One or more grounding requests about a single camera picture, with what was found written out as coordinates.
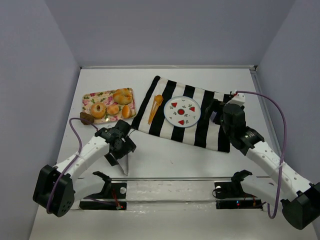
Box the glossy oval bun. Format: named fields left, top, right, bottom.
left=121, top=105, right=132, bottom=119

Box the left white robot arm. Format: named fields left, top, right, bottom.
left=32, top=120, right=136, bottom=217

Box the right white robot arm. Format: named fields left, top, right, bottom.
left=203, top=96, right=320, bottom=230

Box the dark brown chocolate bread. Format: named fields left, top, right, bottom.
left=79, top=112, right=95, bottom=125

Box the large twisted bread roll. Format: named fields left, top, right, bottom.
left=112, top=88, right=133, bottom=105

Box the watermelon pattern plate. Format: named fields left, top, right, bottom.
left=163, top=96, right=201, bottom=128

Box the small round bun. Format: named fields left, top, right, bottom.
left=106, top=104, right=119, bottom=116

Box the sugared bagel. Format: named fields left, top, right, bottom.
left=90, top=102, right=107, bottom=119

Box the black white striped cloth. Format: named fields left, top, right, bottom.
left=131, top=75, right=231, bottom=153

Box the floral serving tray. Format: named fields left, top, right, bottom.
left=81, top=88, right=137, bottom=124

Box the orange plastic spoon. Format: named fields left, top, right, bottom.
left=148, top=94, right=163, bottom=123

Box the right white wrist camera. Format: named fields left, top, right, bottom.
left=228, top=91, right=246, bottom=107

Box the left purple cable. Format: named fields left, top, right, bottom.
left=45, top=117, right=99, bottom=215

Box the purple cable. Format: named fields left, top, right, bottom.
left=45, top=117, right=99, bottom=215
left=229, top=90, right=287, bottom=219

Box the metal table rail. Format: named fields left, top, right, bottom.
left=80, top=65, right=256, bottom=71

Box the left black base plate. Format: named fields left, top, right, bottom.
left=79, top=182, right=127, bottom=211

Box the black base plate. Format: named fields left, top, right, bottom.
left=79, top=182, right=127, bottom=211
left=212, top=181, right=266, bottom=210

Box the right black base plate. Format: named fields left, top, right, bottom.
left=212, top=181, right=266, bottom=210

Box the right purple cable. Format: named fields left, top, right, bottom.
left=229, top=90, right=287, bottom=219

